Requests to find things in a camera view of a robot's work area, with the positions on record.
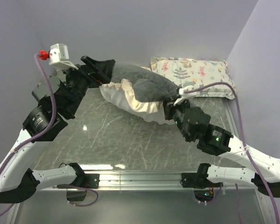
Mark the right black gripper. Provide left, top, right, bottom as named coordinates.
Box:
left=162, top=94, right=193, bottom=141

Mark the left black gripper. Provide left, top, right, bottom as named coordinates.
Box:
left=63, top=55, right=117, bottom=116

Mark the grey pillowcase with cream ruffle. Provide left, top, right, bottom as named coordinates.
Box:
left=110, top=62, right=178, bottom=125

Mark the white pillow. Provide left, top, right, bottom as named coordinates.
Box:
left=100, top=79, right=166, bottom=124

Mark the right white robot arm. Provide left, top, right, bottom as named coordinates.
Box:
left=163, top=100, right=280, bottom=198

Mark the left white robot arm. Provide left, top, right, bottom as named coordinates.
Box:
left=0, top=56, right=115, bottom=204

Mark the animal print pillow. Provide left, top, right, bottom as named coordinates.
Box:
left=150, top=57, right=236, bottom=89

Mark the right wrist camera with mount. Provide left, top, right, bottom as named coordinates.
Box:
left=174, top=83, right=196, bottom=106

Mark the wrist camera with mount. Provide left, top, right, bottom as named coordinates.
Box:
left=174, top=83, right=196, bottom=106
left=39, top=43, right=78, bottom=70

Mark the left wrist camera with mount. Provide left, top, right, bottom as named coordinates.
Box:
left=39, top=43, right=78, bottom=70

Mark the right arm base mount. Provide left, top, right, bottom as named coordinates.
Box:
left=180, top=172, right=223, bottom=206

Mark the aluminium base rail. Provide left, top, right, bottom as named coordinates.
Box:
left=7, top=96, right=274, bottom=224

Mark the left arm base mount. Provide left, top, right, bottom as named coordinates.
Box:
left=56, top=173, right=100, bottom=204

